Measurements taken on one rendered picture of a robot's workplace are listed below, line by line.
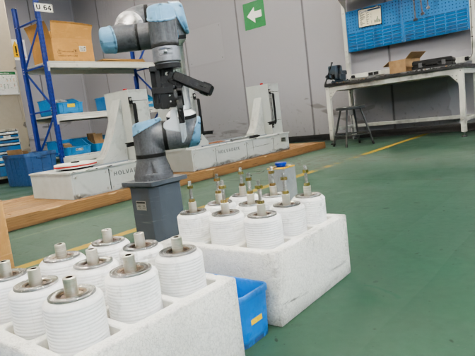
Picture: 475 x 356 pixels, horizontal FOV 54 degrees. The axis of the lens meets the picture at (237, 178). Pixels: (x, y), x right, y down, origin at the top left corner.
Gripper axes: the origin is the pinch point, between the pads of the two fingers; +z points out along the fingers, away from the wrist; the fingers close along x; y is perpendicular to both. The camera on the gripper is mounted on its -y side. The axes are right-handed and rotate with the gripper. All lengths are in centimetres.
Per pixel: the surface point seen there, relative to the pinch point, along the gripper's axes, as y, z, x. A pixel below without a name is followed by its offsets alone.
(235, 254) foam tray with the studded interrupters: -8.6, 29.5, 19.0
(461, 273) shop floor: -70, 46, 12
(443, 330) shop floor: -50, 46, 40
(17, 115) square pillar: 255, -44, -597
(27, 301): 29, 23, 52
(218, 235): -5.4, 26.0, 11.8
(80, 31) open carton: 128, -138, -521
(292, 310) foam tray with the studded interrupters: -21, 44, 23
